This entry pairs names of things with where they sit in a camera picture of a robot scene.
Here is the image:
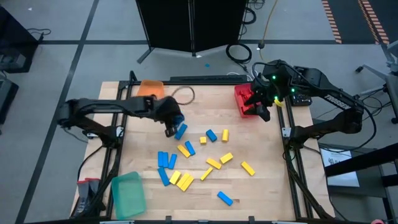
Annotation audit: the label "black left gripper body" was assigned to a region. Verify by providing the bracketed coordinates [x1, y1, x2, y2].
[152, 95, 185, 138]

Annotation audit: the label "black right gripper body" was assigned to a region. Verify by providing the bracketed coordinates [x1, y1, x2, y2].
[253, 59, 296, 123]

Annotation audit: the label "red plastic bin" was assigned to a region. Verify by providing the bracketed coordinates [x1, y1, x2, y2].
[234, 82, 265, 119]

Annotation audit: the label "orange plastic bin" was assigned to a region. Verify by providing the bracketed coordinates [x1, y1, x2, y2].
[136, 79, 165, 100]

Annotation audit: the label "black control box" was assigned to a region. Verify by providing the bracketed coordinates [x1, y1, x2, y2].
[290, 93, 313, 107]

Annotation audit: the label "long black power strip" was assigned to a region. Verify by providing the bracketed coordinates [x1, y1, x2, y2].
[170, 75, 248, 82]

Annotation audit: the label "black room divider screen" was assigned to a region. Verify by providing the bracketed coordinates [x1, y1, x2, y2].
[136, 0, 249, 65]

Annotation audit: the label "green plastic bin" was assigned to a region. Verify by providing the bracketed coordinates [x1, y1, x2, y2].
[111, 171, 147, 220]

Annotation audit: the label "grey clamp with red tip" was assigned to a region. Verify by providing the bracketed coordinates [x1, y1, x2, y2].
[74, 179, 91, 217]
[88, 177, 101, 203]

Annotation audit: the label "white paper sheet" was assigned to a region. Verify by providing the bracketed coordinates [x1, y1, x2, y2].
[320, 148, 361, 188]

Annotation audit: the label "black crossbeam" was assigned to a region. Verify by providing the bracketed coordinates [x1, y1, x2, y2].
[324, 142, 398, 188]

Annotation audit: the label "grey office chair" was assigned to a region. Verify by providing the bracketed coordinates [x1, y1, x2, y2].
[355, 40, 398, 125]

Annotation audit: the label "grey side table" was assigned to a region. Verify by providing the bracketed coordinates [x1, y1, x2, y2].
[317, 142, 398, 224]

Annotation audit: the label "black floor box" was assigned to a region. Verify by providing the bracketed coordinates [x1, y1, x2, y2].
[0, 77, 19, 125]

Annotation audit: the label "grey device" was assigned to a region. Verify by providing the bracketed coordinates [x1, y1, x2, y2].
[0, 52, 27, 71]

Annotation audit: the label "black cabinet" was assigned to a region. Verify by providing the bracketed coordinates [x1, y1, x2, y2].
[0, 6, 40, 74]

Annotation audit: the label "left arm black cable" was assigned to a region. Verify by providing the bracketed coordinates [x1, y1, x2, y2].
[170, 85, 196, 106]

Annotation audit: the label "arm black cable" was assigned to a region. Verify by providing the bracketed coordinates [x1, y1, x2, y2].
[351, 105, 377, 153]
[170, 85, 196, 106]

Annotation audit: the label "white cable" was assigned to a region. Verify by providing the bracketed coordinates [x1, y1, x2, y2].
[226, 70, 254, 82]

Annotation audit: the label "black aluminium table frame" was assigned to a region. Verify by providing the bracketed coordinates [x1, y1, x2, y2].
[70, 70, 335, 224]

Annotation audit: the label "black coiled floor cable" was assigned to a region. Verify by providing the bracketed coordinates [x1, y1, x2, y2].
[225, 42, 252, 68]

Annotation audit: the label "yellow cable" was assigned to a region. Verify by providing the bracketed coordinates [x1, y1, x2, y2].
[259, 0, 280, 62]

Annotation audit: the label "black looped cable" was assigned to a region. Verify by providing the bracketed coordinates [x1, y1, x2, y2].
[242, 0, 265, 26]

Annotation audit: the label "black floor cables with adapter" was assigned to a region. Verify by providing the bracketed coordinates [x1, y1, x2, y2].
[313, 86, 393, 133]

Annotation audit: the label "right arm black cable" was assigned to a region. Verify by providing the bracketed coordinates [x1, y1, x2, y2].
[351, 105, 377, 153]

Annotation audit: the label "black cable with plug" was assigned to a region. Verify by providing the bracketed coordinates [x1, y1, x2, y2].
[27, 27, 52, 43]

